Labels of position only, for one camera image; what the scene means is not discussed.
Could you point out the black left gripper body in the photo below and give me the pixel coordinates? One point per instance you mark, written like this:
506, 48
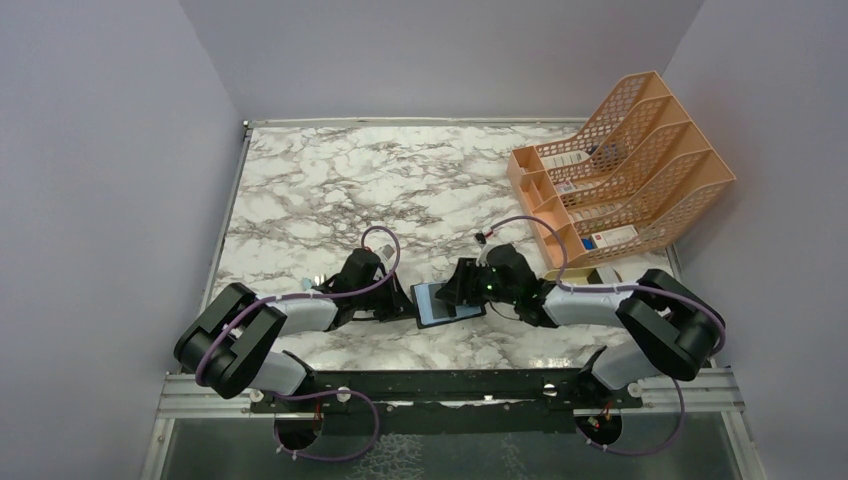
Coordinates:
378, 300

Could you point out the orange mesh file organizer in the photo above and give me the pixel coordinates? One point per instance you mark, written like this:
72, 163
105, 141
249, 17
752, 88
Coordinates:
639, 160

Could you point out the black leather card holder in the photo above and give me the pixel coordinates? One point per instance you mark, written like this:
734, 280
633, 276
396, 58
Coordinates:
433, 312

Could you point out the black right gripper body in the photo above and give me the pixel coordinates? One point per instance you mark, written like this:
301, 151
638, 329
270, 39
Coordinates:
490, 290

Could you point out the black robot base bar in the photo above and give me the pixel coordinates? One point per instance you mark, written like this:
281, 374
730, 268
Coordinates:
340, 403

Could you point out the white card box in organizer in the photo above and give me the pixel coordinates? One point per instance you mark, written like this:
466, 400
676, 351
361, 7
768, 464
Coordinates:
609, 238

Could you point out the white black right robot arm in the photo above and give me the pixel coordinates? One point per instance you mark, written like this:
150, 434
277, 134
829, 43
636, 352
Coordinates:
672, 332

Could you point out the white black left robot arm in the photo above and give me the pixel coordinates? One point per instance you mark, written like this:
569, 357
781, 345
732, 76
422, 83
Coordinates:
228, 347

